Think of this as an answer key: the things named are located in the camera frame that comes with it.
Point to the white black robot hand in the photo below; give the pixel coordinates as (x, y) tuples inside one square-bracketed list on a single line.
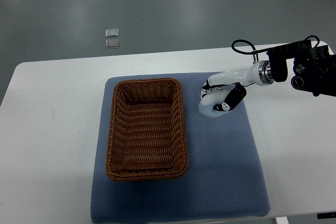
[(259, 73)]

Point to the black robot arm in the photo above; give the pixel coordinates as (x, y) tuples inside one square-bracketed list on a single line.
[(313, 68)]

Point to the brown wicker basket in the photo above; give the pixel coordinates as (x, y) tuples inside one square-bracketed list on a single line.
[(147, 133)]

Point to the blue quilted mat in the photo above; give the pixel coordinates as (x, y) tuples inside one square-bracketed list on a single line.
[(224, 178)]

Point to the lower silver floor plate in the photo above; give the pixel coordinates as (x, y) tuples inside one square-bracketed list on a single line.
[(112, 43)]

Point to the silver floor plate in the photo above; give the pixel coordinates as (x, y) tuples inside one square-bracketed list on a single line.
[(112, 32), (112, 43)]

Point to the upper silver floor plate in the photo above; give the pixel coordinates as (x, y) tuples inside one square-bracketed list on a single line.
[(112, 32)]

